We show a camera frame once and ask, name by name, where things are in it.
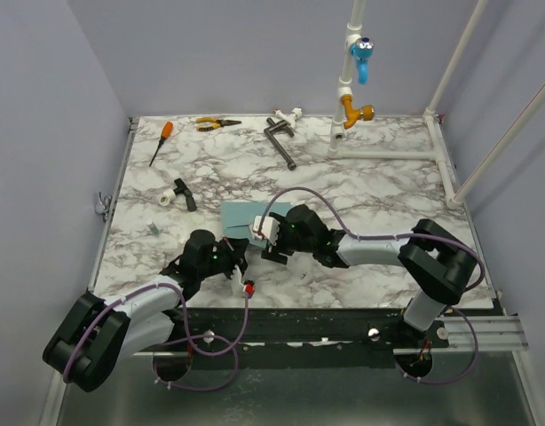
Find blue tap valve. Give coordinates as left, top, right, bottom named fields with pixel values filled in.
left=349, top=37, right=375, bottom=84

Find yellow handled pliers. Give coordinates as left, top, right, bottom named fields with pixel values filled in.
left=195, top=117, right=242, bottom=132

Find dark metal crank handle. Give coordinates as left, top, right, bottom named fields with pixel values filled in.
left=264, top=118, right=296, bottom=170

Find white PVC coupling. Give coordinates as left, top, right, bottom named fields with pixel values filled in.
left=157, top=188, right=177, bottom=207

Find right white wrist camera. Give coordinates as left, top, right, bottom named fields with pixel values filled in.
left=249, top=216, right=280, bottom=245

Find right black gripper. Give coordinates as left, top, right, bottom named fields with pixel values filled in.
left=261, top=217, right=316, bottom=266

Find white pipe fitting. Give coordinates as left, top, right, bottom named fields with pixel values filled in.
left=273, top=106, right=303, bottom=128

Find white PVC pipe frame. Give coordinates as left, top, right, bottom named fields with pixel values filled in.
left=327, top=1, right=545, bottom=209

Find orange handled screwdriver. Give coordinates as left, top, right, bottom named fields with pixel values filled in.
left=149, top=122, right=174, bottom=166

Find aluminium rail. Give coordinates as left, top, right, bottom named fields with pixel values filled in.
left=59, top=314, right=529, bottom=356

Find teal paper envelope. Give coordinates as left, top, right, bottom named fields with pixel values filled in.
left=221, top=201, right=268, bottom=249

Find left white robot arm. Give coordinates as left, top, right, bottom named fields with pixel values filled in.
left=43, top=230, right=249, bottom=392

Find black T-shaped tool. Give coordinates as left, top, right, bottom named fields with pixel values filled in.
left=173, top=178, right=197, bottom=212

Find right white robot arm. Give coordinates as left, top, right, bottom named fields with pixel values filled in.
left=251, top=205, right=485, bottom=348

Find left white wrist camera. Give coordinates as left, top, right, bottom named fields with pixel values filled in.
left=231, top=265, right=255, bottom=298

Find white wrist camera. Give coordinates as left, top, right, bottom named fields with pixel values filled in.
left=231, top=265, right=255, bottom=298
left=249, top=216, right=280, bottom=245

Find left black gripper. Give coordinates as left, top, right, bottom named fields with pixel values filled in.
left=199, top=237, right=249, bottom=282

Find wall hook clip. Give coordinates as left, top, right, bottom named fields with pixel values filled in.
left=94, top=192, right=112, bottom=221

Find orange tap valve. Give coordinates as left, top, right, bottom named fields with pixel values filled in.
left=340, top=94, right=375, bottom=130

